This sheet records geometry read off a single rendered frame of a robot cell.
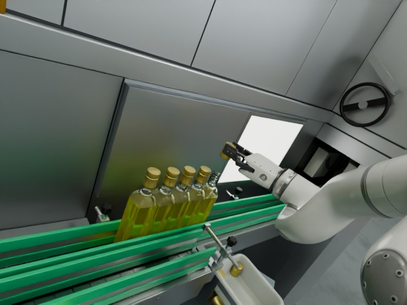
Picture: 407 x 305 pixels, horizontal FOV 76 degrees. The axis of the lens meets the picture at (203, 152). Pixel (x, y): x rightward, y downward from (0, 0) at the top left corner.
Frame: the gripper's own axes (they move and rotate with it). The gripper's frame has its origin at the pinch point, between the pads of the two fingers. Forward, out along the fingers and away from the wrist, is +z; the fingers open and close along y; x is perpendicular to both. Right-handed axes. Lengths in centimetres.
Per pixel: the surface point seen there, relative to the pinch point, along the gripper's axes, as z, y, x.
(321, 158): -15, 97, -11
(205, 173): 1.8, -7.1, -8.0
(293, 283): -42, 77, -78
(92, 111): 25.2, -29.9, -0.3
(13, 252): 18, -47, -31
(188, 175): 3.6, -12.7, -8.6
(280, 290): -40, 77, -89
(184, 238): -2.5, -9.9, -28.7
